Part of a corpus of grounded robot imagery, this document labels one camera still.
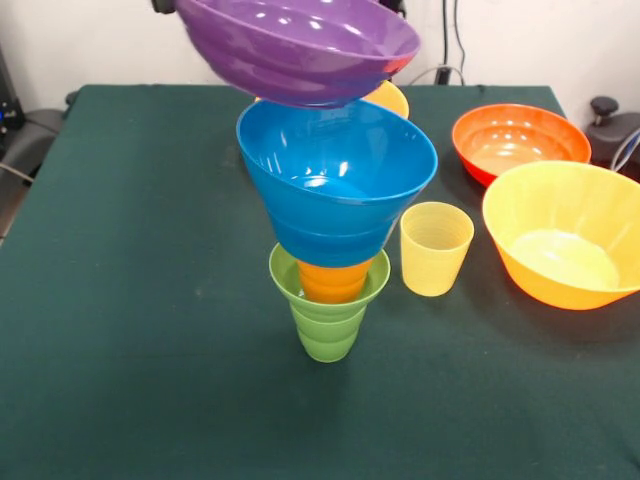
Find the black chair with knob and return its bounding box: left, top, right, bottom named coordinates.
left=585, top=96, right=640, bottom=182

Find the black office chair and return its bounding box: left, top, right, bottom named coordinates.
left=0, top=89, right=81, bottom=241

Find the black computer case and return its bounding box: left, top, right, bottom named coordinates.
left=0, top=47, right=26, bottom=156

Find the green plastic bowl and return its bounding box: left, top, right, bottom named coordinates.
left=268, top=243, right=392, bottom=319

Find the thin black wall cable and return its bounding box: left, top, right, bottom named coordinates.
left=452, top=0, right=468, bottom=69

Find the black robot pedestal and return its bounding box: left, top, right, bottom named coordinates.
left=377, top=0, right=407, bottom=24

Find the large orange plastic bowl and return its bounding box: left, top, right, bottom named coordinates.
left=362, top=79, right=410, bottom=120
left=482, top=160, right=640, bottom=311

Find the green plastic cup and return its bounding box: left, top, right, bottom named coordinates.
left=294, top=304, right=369, bottom=363

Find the black wall cable with plug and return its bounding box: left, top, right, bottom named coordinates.
left=435, top=0, right=452, bottom=85

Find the red plastic bowl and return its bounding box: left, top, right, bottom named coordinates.
left=451, top=103, right=593, bottom=189

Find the shallow translucent blue bowl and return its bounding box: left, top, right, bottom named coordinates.
left=272, top=204, right=396, bottom=269

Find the round blue plastic bowl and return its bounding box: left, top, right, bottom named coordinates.
left=235, top=99, right=439, bottom=237

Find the dark green tablecloth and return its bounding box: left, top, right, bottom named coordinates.
left=0, top=83, right=640, bottom=480

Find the white blue cable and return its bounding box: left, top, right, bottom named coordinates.
left=610, top=127, right=640, bottom=172

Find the yellow plastic cup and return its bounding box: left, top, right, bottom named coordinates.
left=399, top=201, right=475, bottom=298

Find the purple plastic bowl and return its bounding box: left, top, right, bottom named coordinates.
left=174, top=0, right=422, bottom=110

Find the orange plastic cup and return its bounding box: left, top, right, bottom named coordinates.
left=297, top=257, right=375, bottom=305

